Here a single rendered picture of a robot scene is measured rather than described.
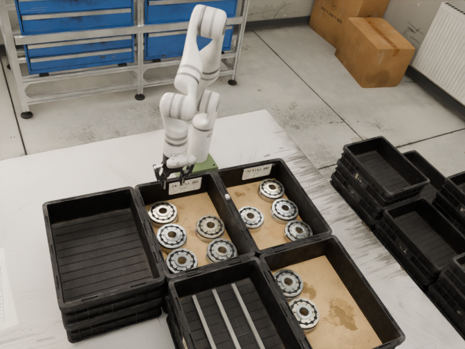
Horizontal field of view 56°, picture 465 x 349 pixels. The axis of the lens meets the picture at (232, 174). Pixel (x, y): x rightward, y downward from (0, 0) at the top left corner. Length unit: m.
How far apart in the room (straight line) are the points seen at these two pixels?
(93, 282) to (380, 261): 1.10
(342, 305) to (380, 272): 0.36
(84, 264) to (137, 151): 0.72
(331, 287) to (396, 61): 3.07
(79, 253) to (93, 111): 2.04
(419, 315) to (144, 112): 2.42
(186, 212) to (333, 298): 0.59
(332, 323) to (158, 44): 2.48
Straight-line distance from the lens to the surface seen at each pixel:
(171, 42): 3.44
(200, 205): 1.66
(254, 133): 2.23
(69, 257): 1.53
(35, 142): 3.23
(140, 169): 1.96
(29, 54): 3.22
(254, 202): 1.70
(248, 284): 1.48
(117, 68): 3.38
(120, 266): 1.49
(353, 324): 1.51
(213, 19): 1.41
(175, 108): 1.25
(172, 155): 1.35
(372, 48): 4.20
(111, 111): 3.45
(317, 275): 1.56
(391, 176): 2.62
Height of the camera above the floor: 2.07
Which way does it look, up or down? 44 degrees down
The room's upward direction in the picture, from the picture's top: 11 degrees clockwise
